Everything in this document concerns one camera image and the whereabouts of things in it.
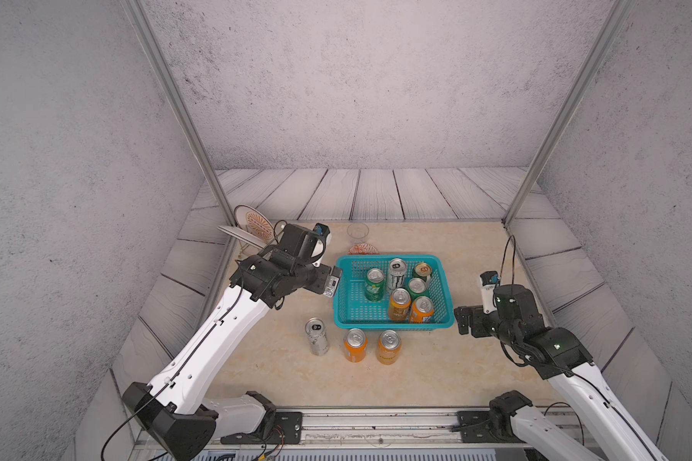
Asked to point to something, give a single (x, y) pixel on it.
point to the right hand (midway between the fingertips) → (475, 309)
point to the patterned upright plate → (249, 218)
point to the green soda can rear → (375, 284)
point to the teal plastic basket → (351, 309)
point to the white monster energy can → (397, 274)
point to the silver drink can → (315, 328)
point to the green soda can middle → (417, 287)
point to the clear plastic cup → (358, 232)
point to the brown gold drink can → (422, 270)
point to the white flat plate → (244, 236)
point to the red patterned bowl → (363, 249)
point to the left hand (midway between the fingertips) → (327, 270)
